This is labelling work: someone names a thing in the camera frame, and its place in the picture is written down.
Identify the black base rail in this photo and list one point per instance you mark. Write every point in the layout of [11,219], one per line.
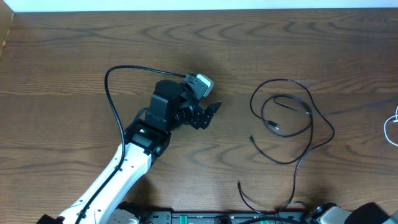
[128,213]

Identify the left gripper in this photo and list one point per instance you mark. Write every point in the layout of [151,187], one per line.
[204,116]

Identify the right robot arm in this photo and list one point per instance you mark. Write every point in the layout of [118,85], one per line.
[372,213]

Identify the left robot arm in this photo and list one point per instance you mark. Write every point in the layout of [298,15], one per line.
[144,140]

